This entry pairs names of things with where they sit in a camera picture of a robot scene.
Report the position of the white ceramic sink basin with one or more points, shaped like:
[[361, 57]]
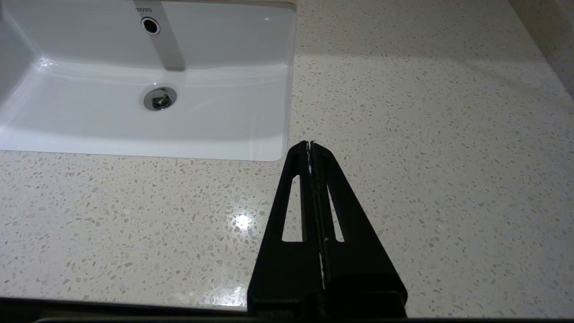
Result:
[[89, 116]]

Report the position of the chrome sink drain plug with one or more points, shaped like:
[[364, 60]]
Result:
[[160, 98]]

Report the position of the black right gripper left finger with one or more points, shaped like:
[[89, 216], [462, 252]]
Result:
[[278, 269]]

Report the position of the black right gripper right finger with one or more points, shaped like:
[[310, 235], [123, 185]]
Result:
[[363, 269]]

